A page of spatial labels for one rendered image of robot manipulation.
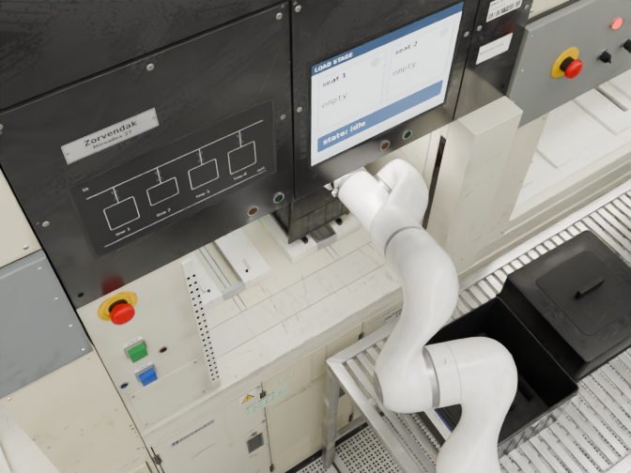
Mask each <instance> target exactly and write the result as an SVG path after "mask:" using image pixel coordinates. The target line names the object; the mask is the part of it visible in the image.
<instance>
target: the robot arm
mask: <svg viewBox="0 0 631 473"><path fill-rule="evenodd" d="M377 175H378V176H377ZM377 175H375V176H371V175H370V174H369V173H368V172H367V171H366V169H365V168H364V167H362V168H360V169H358V170H356V171H354V172H352V173H350V174H348V175H345V176H343V177H341V178H339V179H337V180H335V181H333V182H331V183H330V184H328V185H326V186H324V187H325V188H327V189H328V190H333V191H332V192H331V193H332V195H333V197H335V196H337V197H338V198H339V199H340V200H341V202H342V203H343V204H344V205H345V206H346V207H347V208H348V210H349V211H350V212H351V213H352V214H353V215H354V216H355V217H356V218H357V220H358V221H359V222H360V223H361V224H362V225H363V226H364V228H365V229H366V230H367V231H368V232H369V233H370V237H371V239H372V242H373V243H374V245H375V246H376V248H377V250H378V251H379V253H380V254H381V256H382V257H383V259H384V260H385V262H386V263H387V264H388V266H389V267H390V269H391V270H392V272H393V273H394V275H395V276H396V278H397V279H398V281H399V282H400V283H401V285H402V288H403V294H404V305H403V310H402V313H401V316H400V318H399V320H398V322H397V324H396V326H395V327H394V329H393V331H392V333H391V335H390V337H389V338H388V340H387V342H386V343H385V344H384V346H383V348H382V350H381V352H380V354H379V356H378V358H377V362H376V365H375V368H374V374H373V382H374V389H375V393H376V396H377V398H378V399H379V401H380V402H381V403H382V404H383V405H384V406H385V407H386V408H388V409H389V410H391V411H393V412H396V413H414V412H421V411H425V410H430V409H435V408H440V407H444V406H449V405H453V404H461V406H462V416H461V419H460V421H459V422H458V424H457V425H456V427H455V428H454V430H453V432H452V433H451V434H450V436H449V437H448V439H447V440H446V441H445V443H444V444H443V446H442V447H441V449H440V451H439V454H438V458H437V464H436V472H437V473H501V472H500V464H499V459H498V451H497V444H498V437H499V433H500V427H501V425H502V423H503V421H504V418H505V416H506V414H507V412H508V410H509V407H510V405H511V403H512V401H513V399H514V398H515V395H516V388H517V371H516V365H515V362H514V359H513V356H512V354H510V352H509V351H508V350H507V349H506V348H505V347H504V346H503V345H502V344H501V343H499V342H497V341H496V340H493V339H490V338H486V337H470V338H465V339H458V340H453V341H449V342H444V343H435V344H430V345H426V346H424V345H425V344H426V343H427V342H428V341H429V340H430V339H431V338H432V337H433V336H434V335H435V334H436V333H437V332H438V331H439V330H440V329H441V328H442V327H443V326H444V325H445V324H446V322H447V321H448V320H449V319H450V317H451V316H452V314H453V312H454V309H455V307H456V304H457V301H458V294H459V285H458V278H457V273H456V270H455V267H454V263H453V261H452V259H451V258H450V256H449V255H448V253H447V252H446V251H445V250H443V249H442V248H441V247H440V245H439V244H438V243H437V241H436V240H435V239H434V238H432V237H431V236H430V235H429V234H428V233H427V232H426V231H425V230H424V229H423V228H422V227H421V225H420V222H421V220H422V218H423V215H424V213H425V211H426V208H427V204H428V188H427V186H426V183H425V181H424V179H423V177H422V176H421V174H420V173H419V172H418V171H417V170H416V169H415V168H414V167H413V166H411V165H410V164H409V163H408V162H406V161H405V160H400V159H396V160H392V161H391V162H389V163H388V164H387V165H386V166H385V167H383V168H382V169H381V170H380V171H379V172H378V173H377Z"/></svg>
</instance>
